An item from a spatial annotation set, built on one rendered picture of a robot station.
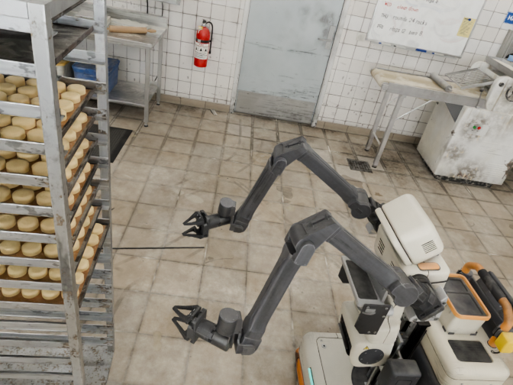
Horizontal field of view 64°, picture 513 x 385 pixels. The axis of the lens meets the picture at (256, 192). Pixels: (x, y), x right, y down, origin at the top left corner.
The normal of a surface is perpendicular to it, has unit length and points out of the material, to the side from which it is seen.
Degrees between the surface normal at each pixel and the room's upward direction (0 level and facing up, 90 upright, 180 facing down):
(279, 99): 90
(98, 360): 0
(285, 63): 90
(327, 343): 0
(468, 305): 0
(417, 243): 90
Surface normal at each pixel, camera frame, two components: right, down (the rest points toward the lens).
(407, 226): -0.54, -0.68
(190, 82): -0.01, 0.55
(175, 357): 0.18, -0.82
